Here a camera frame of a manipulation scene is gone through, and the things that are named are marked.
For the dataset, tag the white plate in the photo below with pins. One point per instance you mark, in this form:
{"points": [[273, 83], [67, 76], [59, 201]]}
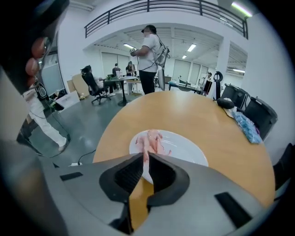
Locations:
{"points": [[182, 147]]}

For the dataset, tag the black padded pouch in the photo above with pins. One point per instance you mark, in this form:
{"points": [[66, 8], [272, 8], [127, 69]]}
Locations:
{"points": [[225, 103]]}

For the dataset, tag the grey white backpack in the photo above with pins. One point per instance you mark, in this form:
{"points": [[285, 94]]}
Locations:
{"points": [[162, 56]]}

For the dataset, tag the black office chair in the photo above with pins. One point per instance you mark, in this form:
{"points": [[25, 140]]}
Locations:
{"points": [[92, 88]]}

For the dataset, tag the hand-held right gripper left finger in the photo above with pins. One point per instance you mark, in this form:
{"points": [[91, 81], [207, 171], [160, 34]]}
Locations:
{"points": [[119, 184]]}

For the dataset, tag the black white chair headrest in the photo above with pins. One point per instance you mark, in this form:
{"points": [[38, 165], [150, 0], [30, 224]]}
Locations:
{"points": [[218, 79]]}

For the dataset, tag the round glass table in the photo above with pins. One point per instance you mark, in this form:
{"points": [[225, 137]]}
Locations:
{"points": [[121, 80]]}

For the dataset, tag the long office desk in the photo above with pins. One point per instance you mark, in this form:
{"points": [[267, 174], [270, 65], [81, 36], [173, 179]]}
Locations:
{"points": [[184, 84]]}

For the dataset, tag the white power strip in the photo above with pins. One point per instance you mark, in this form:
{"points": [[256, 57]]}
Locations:
{"points": [[75, 164]]}

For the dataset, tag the person's white shirt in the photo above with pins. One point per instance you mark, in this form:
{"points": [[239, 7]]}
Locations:
{"points": [[11, 110]]}

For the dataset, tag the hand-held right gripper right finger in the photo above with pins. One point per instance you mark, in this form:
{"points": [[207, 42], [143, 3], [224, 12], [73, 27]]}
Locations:
{"points": [[172, 184]]}

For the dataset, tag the pink item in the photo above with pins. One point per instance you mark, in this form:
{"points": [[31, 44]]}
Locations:
{"points": [[153, 140]]}

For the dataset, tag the black balcony railing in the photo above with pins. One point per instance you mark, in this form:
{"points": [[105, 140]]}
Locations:
{"points": [[161, 5]]}

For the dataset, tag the brown cardboard boxes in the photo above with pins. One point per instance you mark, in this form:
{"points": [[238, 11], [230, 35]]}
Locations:
{"points": [[78, 84]]}

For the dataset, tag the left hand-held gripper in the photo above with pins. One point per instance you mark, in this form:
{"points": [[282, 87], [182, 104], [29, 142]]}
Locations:
{"points": [[18, 46]]}

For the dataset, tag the black backpack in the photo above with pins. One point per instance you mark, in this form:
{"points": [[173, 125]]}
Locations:
{"points": [[42, 91]]}

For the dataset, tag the person's left hand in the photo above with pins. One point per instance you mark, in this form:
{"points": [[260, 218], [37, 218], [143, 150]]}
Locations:
{"points": [[37, 48]]}

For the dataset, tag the white flat box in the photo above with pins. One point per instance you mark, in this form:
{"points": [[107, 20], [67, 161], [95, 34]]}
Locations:
{"points": [[68, 99]]}

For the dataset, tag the clear bag of blue packets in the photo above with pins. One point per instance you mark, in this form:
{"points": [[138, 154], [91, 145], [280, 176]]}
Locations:
{"points": [[247, 129]]}

